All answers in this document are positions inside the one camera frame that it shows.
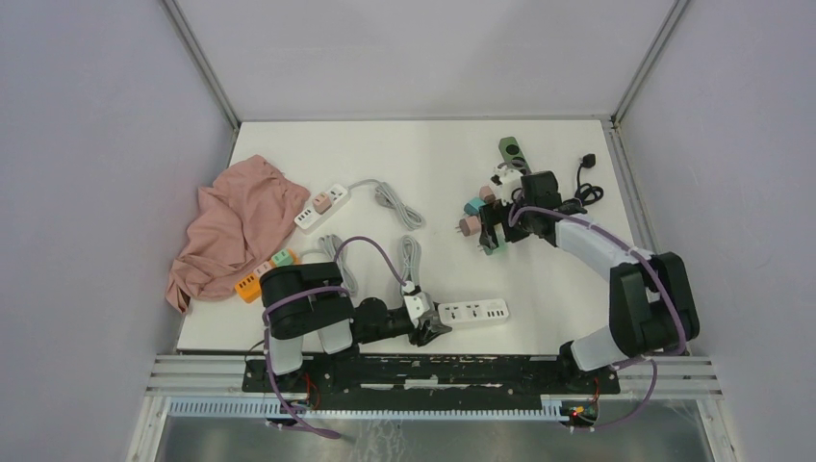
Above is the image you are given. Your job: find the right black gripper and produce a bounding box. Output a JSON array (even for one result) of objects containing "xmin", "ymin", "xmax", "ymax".
[{"xmin": 479, "ymin": 192, "xmax": 537, "ymax": 249}]

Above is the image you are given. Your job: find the pink charger plug end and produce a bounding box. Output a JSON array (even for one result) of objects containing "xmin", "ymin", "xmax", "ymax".
[{"xmin": 478, "ymin": 186, "xmax": 497, "ymax": 204}]

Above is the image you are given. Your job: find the teal usb charger plug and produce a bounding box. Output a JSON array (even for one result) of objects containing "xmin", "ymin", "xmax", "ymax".
[{"xmin": 463, "ymin": 197, "xmax": 486, "ymax": 217}]

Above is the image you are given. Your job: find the pink charger plug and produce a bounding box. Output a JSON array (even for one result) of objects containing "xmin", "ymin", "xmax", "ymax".
[{"xmin": 457, "ymin": 216, "xmax": 482, "ymax": 237}]

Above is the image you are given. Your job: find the green power strip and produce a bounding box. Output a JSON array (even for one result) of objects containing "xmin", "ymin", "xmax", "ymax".
[{"xmin": 498, "ymin": 137, "xmax": 530, "ymax": 174}]

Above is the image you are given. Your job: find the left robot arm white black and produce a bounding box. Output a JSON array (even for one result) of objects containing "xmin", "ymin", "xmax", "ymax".
[{"xmin": 259, "ymin": 262, "xmax": 452, "ymax": 392}]

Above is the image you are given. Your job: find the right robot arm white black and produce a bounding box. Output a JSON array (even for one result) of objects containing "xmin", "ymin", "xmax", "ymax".
[{"xmin": 478, "ymin": 165, "xmax": 700, "ymax": 393}]

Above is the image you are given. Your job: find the orange power strip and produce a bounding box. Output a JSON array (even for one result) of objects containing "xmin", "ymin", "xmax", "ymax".
[{"xmin": 234, "ymin": 248, "xmax": 299, "ymax": 303}]

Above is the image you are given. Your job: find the pink cloth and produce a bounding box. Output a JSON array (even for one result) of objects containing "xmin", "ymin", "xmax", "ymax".
[{"xmin": 165, "ymin": 155, "xmax": 311, "ymax": 314}]

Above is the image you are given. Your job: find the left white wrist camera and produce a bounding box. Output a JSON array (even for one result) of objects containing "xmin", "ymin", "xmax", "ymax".
[{"xmin": 401, "ymin": 281, "xmax": 434, "ymax": 328}]

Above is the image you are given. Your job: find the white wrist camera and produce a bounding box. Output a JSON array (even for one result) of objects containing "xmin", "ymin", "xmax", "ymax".
[
  {"xmin": 490, "ymin": 165, "xmax": 523, "ymax": 206},
  {"xmin": 401, "ymin": 281, "xmax": 434, "ymax": 328}
]

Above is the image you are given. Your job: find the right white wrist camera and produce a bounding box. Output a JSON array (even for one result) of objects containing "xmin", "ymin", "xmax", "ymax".
[{"xmin": 490, "ymin": 165, "xmax": 523, "ymax": 206}]

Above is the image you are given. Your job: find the black power cord with plug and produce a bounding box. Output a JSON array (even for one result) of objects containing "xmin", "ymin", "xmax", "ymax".
[{"xmin": 560, "ymin": 153, "xmax": 605, "ymax": 215}]

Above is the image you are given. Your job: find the black mounting base plate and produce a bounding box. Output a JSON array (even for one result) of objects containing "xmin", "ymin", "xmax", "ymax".
[{"xmin": 242, "ymin": 352, "xmax": 621, "ymax": 411}]

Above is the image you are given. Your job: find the grey cord of left strip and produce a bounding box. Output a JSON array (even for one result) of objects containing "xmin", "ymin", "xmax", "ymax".
[{"xmin": 346, "ymin": 179, "xmax": 426, "ymax": 232}]

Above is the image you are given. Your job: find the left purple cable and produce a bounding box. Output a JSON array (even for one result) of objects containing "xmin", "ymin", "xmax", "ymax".
[{"xmin": 262, "ymin": 236, "xmax": 413, "ymax": 441}]

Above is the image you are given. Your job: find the purple cable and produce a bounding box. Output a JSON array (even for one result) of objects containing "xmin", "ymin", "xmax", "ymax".
[
  {"xmin": 496, "ymin": 159, "xmax": 690, "ymax": 433},
  {"xmin": 262, "ymin": 236, "xmax": 413, "ymax": 441}
]

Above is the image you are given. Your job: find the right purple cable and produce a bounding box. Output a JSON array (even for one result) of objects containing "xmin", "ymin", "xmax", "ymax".
[{"xmin": 496, "ymin": 159, "xmax": 690, "ymax": 433}]

